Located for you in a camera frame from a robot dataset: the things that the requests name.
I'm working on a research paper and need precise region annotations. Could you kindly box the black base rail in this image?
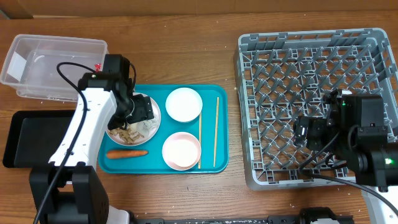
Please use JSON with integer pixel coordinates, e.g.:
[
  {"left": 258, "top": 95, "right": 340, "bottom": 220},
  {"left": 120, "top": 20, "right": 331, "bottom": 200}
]
[{"left": 130, "top": 207, "right": 354, "bottom": 224}]

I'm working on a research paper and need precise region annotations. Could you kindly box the peanut shells pile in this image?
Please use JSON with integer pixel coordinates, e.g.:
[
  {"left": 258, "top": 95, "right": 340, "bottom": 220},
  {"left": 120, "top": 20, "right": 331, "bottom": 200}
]
[{"left": 108, "top": 128, "right": 144, "bottom": 145}]

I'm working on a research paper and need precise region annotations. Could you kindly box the orange carrot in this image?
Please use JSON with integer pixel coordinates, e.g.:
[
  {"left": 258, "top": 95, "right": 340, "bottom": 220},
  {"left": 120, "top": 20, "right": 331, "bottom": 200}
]
[{"left": 106, "top": 150, "right": 149, "bottom": 159}]

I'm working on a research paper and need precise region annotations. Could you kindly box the white round plate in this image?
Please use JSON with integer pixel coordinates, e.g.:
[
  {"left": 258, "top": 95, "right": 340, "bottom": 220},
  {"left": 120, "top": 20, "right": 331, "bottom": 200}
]
[{"left": 106, "top": 93, "right": 161, "bottom": 146}]

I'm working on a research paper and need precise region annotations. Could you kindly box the pink bowl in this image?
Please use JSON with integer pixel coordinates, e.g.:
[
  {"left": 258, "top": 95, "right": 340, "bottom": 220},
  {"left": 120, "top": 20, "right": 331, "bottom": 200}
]
[{"left": 162, "top": 132, "right": 201, "bottom": 171}]

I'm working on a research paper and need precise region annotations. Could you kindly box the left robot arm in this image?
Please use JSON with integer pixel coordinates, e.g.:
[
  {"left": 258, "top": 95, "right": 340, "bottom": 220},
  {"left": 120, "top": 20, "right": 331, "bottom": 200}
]
[{"left": 29, "top": 54, "right": 154, "bottom": 223}]

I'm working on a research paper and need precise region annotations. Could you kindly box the red snack wrapper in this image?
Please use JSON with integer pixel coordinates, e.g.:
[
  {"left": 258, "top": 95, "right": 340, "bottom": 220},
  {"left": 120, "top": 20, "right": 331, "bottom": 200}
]
[{"left": 95, "top": 63, "right": 101, "bottom": 72}]

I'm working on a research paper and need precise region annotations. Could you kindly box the grey dishwasher rack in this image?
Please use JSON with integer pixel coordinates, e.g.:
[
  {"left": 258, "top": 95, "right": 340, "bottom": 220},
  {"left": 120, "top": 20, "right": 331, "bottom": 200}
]
[{"left": 234, "top": 28, "right": 397, "bottom": 190}]

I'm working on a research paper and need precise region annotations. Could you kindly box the white bowl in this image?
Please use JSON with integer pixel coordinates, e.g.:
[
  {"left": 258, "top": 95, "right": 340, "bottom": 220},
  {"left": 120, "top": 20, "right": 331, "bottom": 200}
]
[{"left": 165, "top": 87, "right": 203, "bottom": 123}]

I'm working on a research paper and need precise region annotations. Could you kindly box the clear plastic bin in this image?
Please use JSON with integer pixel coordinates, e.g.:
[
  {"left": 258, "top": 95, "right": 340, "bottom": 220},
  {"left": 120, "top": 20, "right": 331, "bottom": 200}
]
[{"left": 1, "top": 34, "right": 109, "bottom": 101}]

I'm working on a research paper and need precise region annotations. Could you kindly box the black tray bin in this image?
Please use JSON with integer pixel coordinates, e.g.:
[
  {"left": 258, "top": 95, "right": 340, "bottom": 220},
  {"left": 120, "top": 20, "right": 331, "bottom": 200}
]
[{"left": 2, "top": 110, "right": 74, "bottom": 168}]

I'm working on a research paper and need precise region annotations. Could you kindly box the teal serving tray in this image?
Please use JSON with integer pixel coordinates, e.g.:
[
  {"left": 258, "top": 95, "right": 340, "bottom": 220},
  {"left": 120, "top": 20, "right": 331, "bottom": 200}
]
[{"left": 98, "top": 85, "right": 229, "bottom": 174}]

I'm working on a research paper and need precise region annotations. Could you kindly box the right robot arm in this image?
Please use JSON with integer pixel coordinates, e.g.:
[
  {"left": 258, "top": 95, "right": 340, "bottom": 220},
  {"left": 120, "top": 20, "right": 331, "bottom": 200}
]
[{"left": 294, "top": 90, "right": 397, "bottom": 223}]

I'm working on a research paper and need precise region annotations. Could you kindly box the white tissue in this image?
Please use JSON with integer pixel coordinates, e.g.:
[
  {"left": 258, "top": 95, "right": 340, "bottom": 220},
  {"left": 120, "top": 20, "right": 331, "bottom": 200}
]
[{"left": 136, "top": 119, "right": 158, "bottom": 133}]

